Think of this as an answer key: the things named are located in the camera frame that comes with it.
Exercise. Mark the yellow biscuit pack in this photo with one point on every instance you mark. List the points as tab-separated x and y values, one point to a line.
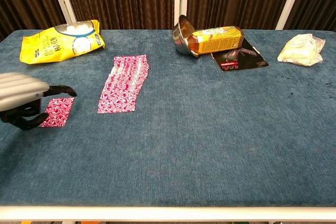
218	40

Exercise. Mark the yellow snack bag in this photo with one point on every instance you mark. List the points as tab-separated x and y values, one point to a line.
60	43

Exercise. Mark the clear bag of bread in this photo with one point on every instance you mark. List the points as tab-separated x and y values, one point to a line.
302	51

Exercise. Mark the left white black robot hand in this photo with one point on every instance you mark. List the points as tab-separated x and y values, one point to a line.
21	90

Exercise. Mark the stainless steel bowl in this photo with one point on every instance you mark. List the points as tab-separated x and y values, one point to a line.
181	37

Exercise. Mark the black red card package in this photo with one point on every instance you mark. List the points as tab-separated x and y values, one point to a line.
241	60

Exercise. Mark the blue felt table cover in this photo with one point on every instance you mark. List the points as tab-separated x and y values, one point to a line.
183	142

